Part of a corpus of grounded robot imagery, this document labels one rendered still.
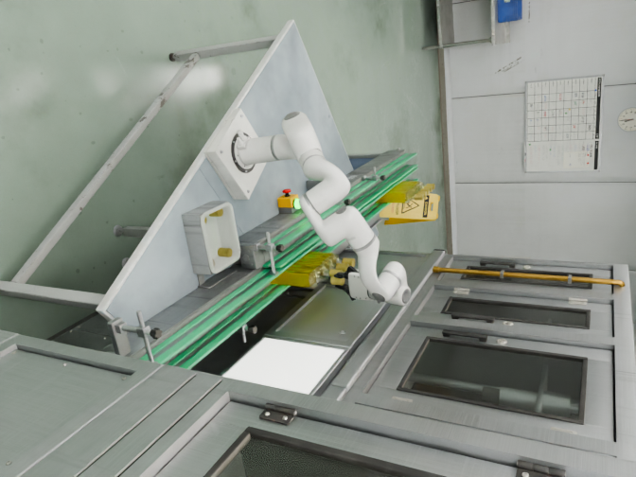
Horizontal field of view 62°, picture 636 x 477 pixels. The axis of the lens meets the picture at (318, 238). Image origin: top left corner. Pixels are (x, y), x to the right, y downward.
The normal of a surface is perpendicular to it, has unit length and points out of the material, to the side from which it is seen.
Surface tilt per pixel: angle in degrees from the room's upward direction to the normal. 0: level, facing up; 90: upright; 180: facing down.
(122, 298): 0
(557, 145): 90
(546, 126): 90
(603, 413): 90
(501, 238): 90
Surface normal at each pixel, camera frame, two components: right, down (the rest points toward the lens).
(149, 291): 0.88, 0.04
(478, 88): -0.45, 0.33
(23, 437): -0.13, -0.94
